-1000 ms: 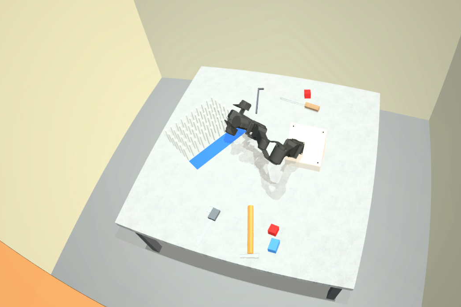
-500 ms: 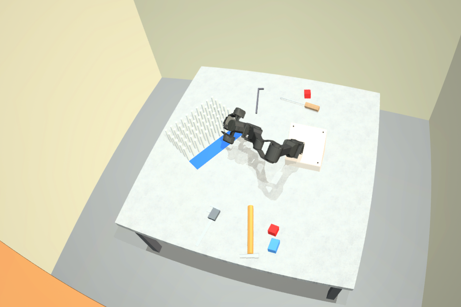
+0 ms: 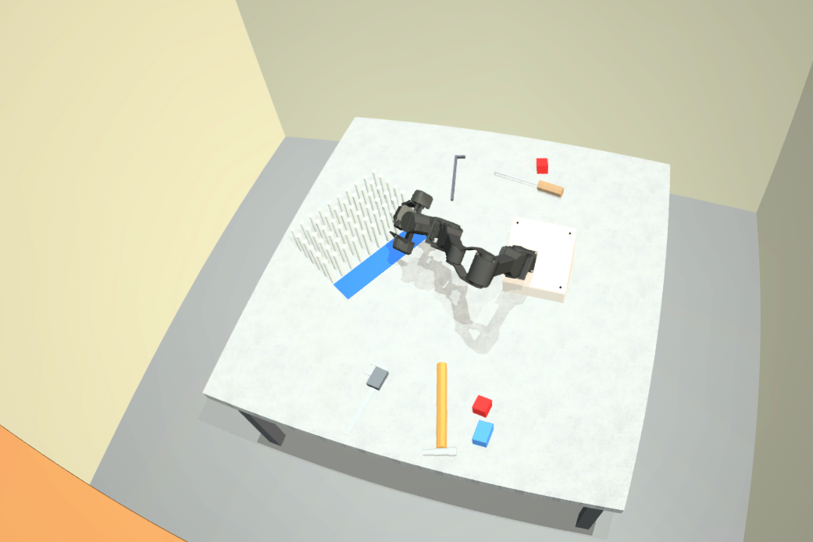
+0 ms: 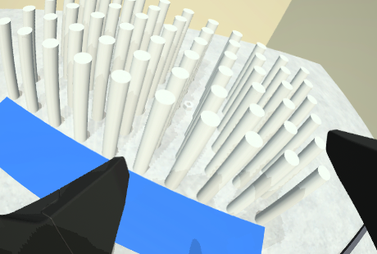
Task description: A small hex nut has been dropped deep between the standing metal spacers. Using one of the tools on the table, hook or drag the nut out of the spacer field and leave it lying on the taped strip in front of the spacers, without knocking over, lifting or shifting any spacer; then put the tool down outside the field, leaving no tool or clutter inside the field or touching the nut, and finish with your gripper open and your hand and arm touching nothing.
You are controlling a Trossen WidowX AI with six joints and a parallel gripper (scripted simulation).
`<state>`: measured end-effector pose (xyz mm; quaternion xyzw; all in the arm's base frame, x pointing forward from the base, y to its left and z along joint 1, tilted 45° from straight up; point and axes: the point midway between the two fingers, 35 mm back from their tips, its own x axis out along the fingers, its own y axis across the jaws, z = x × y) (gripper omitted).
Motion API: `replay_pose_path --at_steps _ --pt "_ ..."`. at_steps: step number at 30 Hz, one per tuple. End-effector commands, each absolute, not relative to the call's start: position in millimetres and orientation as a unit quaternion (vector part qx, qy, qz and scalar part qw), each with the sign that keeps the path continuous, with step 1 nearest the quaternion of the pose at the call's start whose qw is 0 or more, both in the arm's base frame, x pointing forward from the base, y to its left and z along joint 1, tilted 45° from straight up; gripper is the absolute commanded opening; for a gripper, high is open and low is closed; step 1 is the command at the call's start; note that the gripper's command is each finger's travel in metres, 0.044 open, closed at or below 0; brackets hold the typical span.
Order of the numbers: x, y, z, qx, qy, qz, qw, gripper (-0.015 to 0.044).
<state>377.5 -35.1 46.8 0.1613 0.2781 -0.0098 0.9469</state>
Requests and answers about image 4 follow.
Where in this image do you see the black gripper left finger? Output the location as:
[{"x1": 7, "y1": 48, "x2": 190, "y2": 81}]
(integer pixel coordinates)
[{"x1": 0, "y1": 156, "x2": 129, "y2": 254}]

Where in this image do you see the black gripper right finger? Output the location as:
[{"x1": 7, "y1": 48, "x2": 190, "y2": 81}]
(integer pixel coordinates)
[{"x1": 326, "y1": 129, "x2": 377, "y2": 250}]

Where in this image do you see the blue flat strip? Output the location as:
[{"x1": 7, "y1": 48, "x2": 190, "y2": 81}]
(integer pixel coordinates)
[{"x1": 0, "y1": 97, "x2": 265, "y2": 254}]

